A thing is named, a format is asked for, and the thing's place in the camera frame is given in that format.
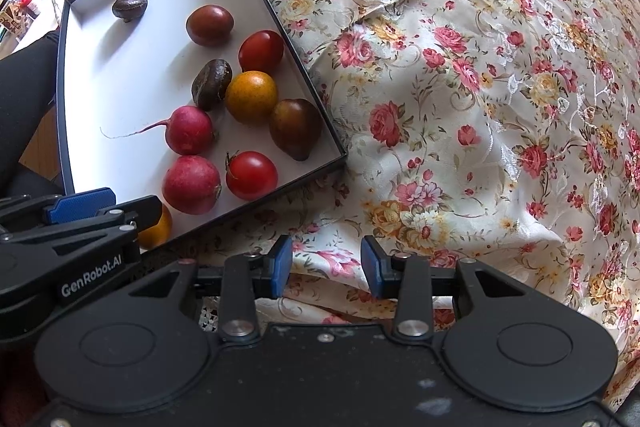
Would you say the yellow cherry tomato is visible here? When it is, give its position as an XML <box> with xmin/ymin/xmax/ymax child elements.
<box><xmin>137</xmin><ymin>204</ymin><xmax>173</xmax><ymax>251</ymax></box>
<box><xmin>225</xmin><ymin>71</ymin><xmax>279</xmax><ymax>124</ymax></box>

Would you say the round red radish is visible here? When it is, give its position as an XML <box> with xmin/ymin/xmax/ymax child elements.
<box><xmin>162</xmin><ymin>155</ymin><xmax>222</xmax><ymax>215</ymax></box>

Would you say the black box with white inside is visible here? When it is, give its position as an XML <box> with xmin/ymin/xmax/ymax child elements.
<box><xmin>55</xmin><ymin>0</ymin><xmax>348</xmax><ymax>254</ymax></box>

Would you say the red cherry tomato with calyx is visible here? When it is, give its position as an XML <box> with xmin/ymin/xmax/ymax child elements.
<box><xmin>225</xmin><ymin>150</ymin><xmax>279</xmax><ymax>201</ymax></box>

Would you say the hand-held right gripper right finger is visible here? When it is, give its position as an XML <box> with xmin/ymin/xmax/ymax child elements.
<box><xmin>360</xmin><ymin>235</ymin><xmax>553</xmax><ymax>341</ymax></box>

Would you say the red radish with long root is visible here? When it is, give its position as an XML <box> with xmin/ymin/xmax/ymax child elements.
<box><xmin>100</xmin><ymin>105</ymin><xmax>218</xmax><ymax>156</ymax></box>

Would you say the floral tablecloth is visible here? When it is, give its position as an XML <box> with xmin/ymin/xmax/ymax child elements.
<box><xmin>140</xmin><ymin>0</ymin><xmax>640</xmax><ymax>413</ymax></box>

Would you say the person's black trouser leg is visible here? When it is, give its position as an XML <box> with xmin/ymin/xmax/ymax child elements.
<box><xmin>0</xmin><ymin>32</ymin><xmax>63</xmax><ymax>194</ymax></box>

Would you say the dark purple cherry tomato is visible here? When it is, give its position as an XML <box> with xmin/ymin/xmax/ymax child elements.
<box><xmin>186</xmin><ymin>5</ymin><xmax>235</xmax><ymax>48</ymax></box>

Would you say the dark brown cherry tomato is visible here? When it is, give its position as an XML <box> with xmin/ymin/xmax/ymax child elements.
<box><xmin>269</xmin><ymin>98</ymin><xmax>323</xmax><ymax>162</ymax></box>

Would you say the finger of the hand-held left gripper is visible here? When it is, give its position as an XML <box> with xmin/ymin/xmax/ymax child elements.
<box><xmin>0</xmin><ymin>187</ymin><xmax>118</xmax><ymax>231</ymax></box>
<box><xmin>0</xmin><ymin>195</ymin><xmax>164</xmax><ymax>261</ymax></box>

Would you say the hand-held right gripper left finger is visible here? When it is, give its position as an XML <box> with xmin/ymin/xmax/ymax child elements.
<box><xmin>125</xmin><ymin>235</ymin><xmax>294</xmax><ymax>342</ymax></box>

